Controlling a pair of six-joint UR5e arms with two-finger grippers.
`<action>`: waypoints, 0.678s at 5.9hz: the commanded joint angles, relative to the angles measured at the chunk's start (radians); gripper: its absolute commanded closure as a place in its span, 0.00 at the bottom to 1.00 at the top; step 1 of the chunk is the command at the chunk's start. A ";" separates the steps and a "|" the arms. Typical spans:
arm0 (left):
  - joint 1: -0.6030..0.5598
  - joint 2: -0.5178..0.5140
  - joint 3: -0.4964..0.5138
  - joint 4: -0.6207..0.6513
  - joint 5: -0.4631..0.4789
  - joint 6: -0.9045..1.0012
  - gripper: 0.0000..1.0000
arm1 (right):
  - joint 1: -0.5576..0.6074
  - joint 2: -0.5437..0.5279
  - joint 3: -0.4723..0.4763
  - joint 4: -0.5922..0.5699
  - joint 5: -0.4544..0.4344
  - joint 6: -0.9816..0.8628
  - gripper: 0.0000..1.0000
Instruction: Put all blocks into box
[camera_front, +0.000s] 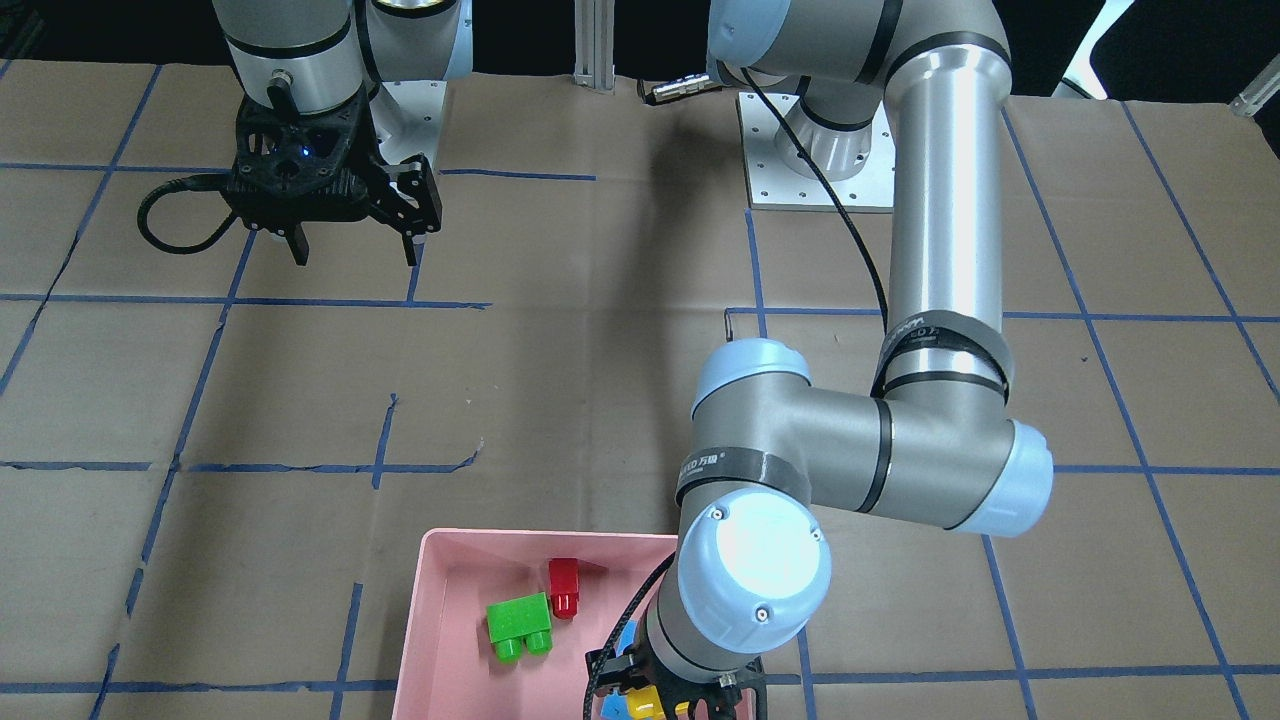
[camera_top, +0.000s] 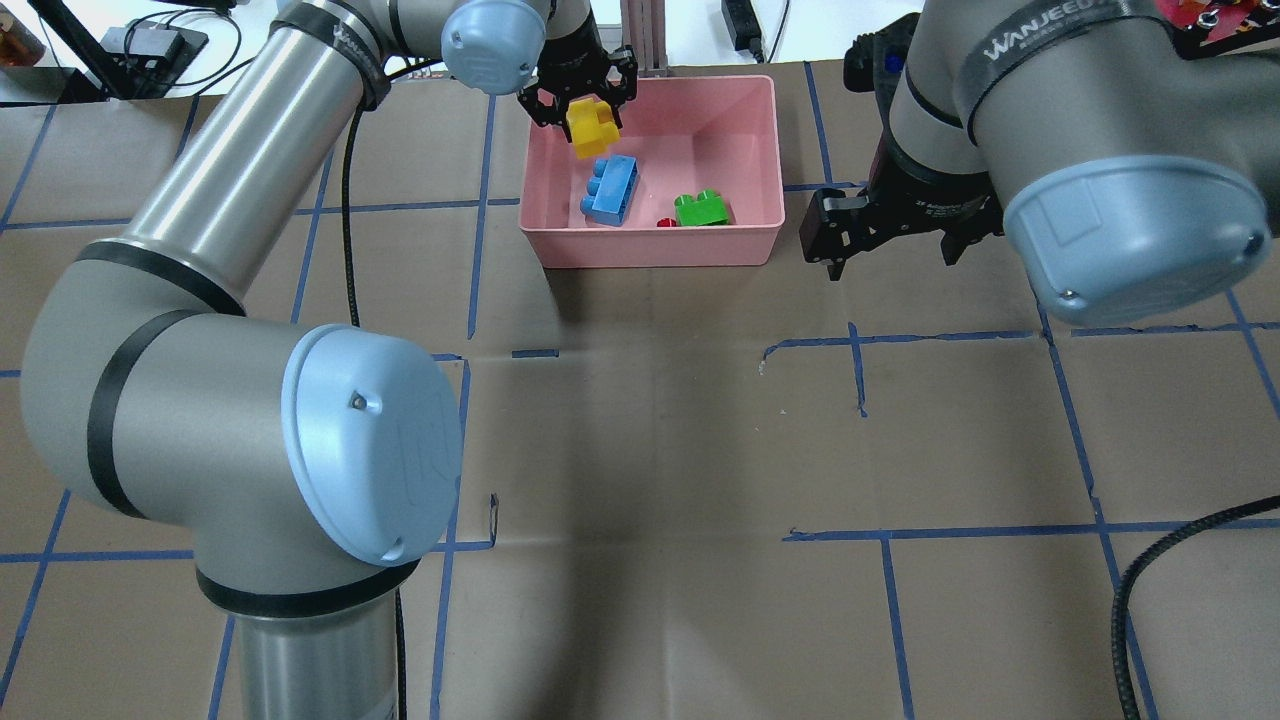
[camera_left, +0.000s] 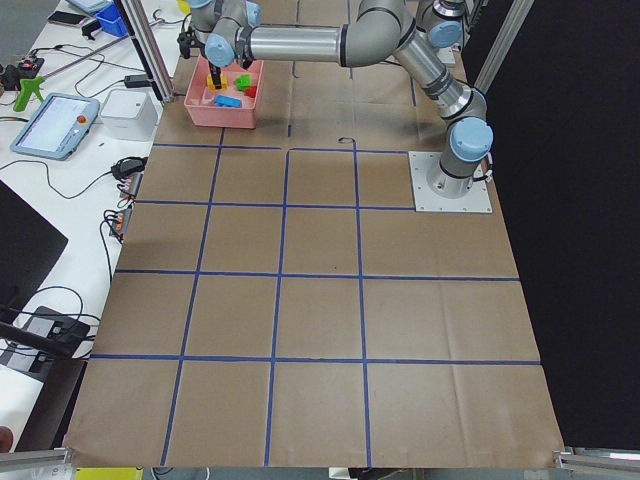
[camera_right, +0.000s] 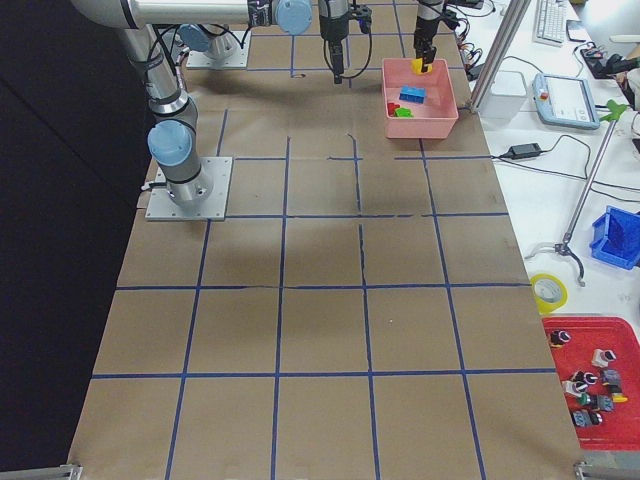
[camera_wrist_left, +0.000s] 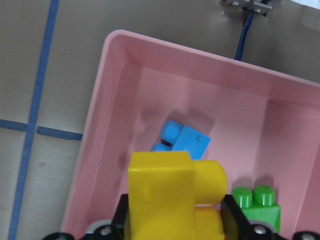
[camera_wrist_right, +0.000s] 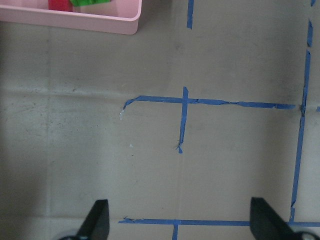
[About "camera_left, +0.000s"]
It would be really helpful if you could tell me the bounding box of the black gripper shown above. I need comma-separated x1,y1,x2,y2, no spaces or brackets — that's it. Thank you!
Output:
208,63,223,89

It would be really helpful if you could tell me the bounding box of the yellow block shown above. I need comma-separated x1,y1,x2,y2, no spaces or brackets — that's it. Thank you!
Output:
206,74,228,91

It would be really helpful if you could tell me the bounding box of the blue block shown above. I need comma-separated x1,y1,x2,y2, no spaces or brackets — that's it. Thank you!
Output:
213,95,243,108

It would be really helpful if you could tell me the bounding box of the green block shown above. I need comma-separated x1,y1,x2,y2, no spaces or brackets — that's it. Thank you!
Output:
235,74,252,92

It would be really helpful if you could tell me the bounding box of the red block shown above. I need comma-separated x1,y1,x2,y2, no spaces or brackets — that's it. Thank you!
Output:
244,86,257,98

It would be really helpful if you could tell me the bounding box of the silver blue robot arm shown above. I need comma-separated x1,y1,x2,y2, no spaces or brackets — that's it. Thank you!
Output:
189,1,494,181

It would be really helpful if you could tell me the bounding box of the pink plastic box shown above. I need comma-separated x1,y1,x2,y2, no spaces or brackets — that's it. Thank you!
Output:
184,56,264,129

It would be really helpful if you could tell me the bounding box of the black power adapter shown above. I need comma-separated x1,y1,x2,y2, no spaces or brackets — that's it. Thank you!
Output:
123,74,151,89

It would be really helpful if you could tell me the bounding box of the white cube device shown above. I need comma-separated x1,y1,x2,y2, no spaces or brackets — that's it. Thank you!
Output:
100,89,158,141

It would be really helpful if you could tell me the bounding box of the blue plastic bin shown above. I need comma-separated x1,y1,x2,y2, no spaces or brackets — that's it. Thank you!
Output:
95,3,128,38

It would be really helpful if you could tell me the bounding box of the teach pendant tablet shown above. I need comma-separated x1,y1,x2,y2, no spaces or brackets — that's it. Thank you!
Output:
10,93,101,161

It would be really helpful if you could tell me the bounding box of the black smartphone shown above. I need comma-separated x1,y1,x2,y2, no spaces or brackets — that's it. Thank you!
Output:
47,11,88,27

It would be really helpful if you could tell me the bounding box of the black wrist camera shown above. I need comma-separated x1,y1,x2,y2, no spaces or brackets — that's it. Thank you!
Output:
177,27,197,59

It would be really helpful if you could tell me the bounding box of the aluminium frame post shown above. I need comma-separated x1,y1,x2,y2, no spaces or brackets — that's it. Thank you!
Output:
114,0,173,103

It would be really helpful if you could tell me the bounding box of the green handled reacher grabber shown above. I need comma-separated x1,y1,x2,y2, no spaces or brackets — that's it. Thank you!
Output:
13,38,124,112

